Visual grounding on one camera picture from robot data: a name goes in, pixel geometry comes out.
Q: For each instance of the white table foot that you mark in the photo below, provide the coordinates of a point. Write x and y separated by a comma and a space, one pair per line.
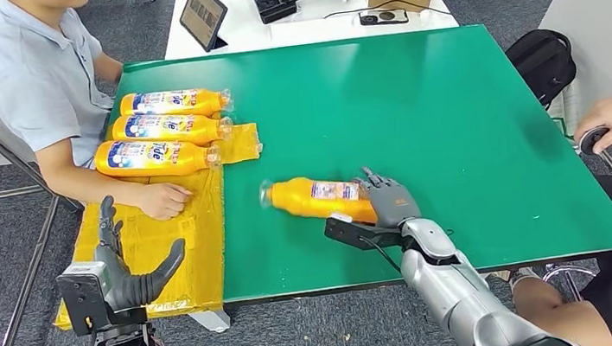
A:
213, 322

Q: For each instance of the orange labelled plastic bottle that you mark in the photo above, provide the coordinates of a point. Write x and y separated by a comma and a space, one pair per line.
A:
162, 129
303, 198
149, 158
159, 103

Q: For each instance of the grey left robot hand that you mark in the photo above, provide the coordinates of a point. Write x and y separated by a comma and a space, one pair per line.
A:
129, 287

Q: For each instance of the black tablet on stand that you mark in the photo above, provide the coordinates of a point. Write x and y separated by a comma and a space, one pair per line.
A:
202, 14

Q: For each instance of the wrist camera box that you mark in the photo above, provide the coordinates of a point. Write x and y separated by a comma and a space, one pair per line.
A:
353, 232
81, 298

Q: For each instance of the white table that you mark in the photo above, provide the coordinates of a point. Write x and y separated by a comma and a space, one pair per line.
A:
244, 31

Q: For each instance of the black backpack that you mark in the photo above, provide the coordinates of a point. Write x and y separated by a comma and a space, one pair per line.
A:
541, 65

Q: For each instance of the chrome chair base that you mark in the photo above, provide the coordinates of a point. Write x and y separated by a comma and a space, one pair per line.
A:
568, 274

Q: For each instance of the black phone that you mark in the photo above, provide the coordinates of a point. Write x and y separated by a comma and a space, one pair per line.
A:
383, 17

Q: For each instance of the yellow taped cardboard mat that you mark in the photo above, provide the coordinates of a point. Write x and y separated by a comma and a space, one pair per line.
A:
177, 255

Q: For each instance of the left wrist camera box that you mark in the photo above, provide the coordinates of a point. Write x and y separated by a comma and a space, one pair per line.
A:
81, 298

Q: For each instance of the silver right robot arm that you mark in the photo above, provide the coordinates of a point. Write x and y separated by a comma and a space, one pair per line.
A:
452, 293

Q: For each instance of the black round controller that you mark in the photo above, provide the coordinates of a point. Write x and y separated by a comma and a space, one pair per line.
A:
593, 142

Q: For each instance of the green work table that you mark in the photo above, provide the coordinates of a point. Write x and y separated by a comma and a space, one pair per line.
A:
478, 117

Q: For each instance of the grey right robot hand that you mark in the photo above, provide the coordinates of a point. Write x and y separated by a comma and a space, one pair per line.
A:
396, 204

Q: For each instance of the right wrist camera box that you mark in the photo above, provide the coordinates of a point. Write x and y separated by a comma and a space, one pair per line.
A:
353, 232

